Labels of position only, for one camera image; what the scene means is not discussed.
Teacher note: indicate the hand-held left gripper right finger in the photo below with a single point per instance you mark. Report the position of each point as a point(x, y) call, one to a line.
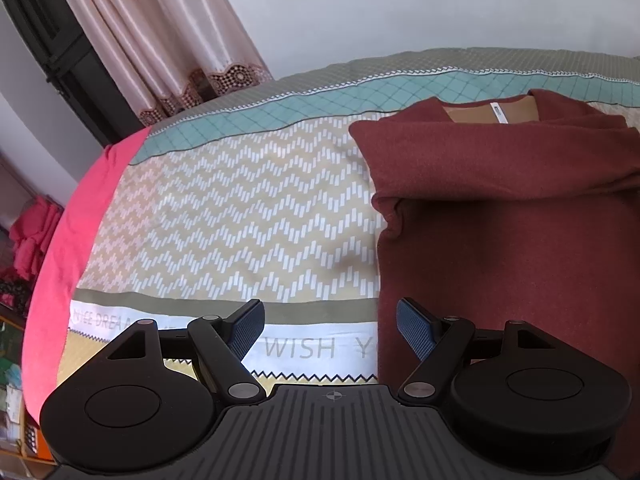
point(415, 329)

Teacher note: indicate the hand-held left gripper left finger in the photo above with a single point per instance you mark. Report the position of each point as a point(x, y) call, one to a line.
point(246, 329)

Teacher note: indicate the maroon sweater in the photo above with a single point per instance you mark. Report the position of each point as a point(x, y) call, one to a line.
point(505, 220)

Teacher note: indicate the pile of red clothes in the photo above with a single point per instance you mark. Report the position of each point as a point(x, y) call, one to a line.
point(31, 240)

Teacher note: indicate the patterned bed sheet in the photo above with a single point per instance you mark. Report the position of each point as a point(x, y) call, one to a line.
point(260, 210)

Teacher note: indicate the pink bed sheet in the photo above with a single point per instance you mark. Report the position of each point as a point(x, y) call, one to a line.
point(70, 260)

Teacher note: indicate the cluttered shelf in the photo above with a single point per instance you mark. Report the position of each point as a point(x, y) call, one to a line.
point(15, 385)

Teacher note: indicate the pink embroidered curtain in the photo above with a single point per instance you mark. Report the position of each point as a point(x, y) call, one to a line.
point(150, 35)

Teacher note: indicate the dark window frame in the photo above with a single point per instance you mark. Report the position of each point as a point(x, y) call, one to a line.
point(55, 55)

